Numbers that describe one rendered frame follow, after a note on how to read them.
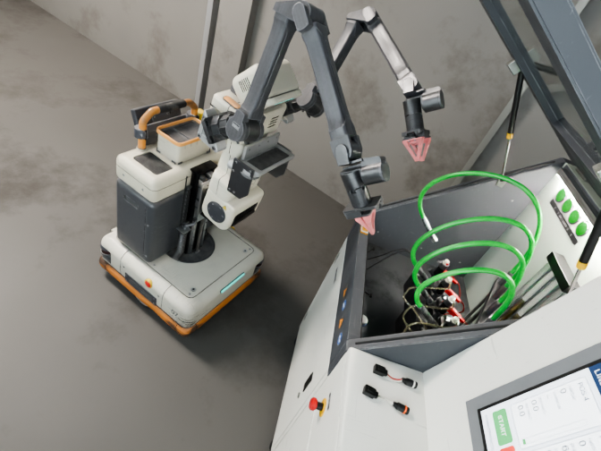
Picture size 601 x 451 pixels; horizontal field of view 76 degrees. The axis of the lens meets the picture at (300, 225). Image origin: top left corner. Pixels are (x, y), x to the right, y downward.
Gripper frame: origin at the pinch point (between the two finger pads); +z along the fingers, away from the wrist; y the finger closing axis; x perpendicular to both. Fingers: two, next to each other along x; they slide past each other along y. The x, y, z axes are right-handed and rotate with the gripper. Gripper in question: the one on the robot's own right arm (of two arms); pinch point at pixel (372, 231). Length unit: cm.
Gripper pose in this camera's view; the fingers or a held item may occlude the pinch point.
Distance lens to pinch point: 113.0
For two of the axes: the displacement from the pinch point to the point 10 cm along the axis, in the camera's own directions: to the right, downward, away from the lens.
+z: 3.8, 8.5, 3.5
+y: 8.3, -1.5, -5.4
